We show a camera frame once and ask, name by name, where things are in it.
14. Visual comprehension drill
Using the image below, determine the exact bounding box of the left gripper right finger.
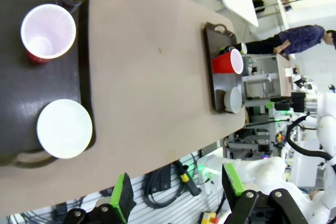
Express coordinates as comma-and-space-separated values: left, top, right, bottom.
222, 163, 308, 224

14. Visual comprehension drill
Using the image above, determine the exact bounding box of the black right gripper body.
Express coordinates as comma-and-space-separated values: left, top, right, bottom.
290, 91, 307, 113

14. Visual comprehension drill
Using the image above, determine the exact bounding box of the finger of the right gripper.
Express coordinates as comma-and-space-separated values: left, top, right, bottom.
265, 101, 292, 112

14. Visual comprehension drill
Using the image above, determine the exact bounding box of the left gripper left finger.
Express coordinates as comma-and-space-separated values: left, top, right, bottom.
62, 173, 136, 224

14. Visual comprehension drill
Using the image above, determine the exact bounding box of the grey-blue bowl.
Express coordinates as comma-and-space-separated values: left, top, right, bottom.
223, 87, 243, 114

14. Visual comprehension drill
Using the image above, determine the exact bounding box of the red plastic cup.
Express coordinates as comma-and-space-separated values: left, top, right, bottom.
211, 48, 244, 75
20, 3, 77, 65

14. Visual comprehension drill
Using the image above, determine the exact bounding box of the white bowl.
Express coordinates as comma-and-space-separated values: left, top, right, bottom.
36, 99, 93, 159

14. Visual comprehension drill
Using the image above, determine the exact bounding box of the wooden desk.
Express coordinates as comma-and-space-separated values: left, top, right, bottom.
275, 53, 300, 98

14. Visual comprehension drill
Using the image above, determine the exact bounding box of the white box with green light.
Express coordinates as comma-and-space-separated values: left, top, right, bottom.
196, 155, 224, 201

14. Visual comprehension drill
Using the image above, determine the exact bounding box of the yellow emergency stop box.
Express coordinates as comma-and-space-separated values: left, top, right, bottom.
198, 210, 222, 224

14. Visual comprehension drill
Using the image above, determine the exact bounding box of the yellow and black tool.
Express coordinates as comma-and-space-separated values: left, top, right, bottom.
174, 160, 202, 196

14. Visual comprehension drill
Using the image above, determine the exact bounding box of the dark brown serving tray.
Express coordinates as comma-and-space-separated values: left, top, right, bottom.
0, 0, 97, 168
203, 22, 246, 115

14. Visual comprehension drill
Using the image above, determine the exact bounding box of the person in dark blue jacket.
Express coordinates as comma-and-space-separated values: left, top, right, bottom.
246, 24, 336, 57

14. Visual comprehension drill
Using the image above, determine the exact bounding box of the black cable bundle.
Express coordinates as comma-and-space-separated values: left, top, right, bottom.
143, 165, 185, 209

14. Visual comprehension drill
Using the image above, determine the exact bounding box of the aluminium frame rack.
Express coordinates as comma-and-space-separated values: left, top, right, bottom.
241, 53, 279, 157

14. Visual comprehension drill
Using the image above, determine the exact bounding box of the black corrugated hose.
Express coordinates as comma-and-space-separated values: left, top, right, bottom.
286, 115, 336, 167

